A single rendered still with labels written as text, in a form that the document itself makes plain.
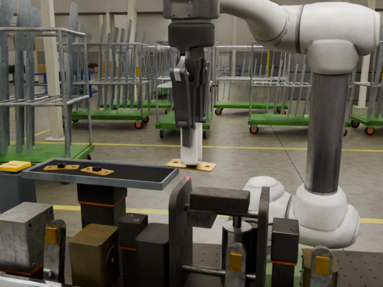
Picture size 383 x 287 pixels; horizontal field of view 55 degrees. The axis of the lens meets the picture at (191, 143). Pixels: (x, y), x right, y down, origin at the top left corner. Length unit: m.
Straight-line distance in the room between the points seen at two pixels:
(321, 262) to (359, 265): 0.84
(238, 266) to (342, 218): 0.61
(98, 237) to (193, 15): 0.48
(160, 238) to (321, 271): 0.31
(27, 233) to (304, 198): 0.80
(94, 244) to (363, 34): 0.79
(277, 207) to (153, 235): 0.58
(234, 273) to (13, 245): 0.46
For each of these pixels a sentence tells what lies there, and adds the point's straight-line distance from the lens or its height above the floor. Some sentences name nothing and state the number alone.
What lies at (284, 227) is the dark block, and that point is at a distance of 0.75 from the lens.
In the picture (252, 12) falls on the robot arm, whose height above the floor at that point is 1.54.
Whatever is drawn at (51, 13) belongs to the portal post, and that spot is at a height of 2.20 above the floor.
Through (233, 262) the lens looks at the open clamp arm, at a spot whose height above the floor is 1.08.
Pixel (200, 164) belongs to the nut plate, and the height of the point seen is 1.25.
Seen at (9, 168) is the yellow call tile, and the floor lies 1.16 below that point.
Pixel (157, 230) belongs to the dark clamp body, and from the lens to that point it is 0.81.
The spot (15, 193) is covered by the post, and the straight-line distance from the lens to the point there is 1.09.
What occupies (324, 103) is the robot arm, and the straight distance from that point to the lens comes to 1.10.
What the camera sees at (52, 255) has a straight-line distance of 0.85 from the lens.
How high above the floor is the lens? 1.43
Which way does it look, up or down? 13 degrees down
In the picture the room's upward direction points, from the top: straight up
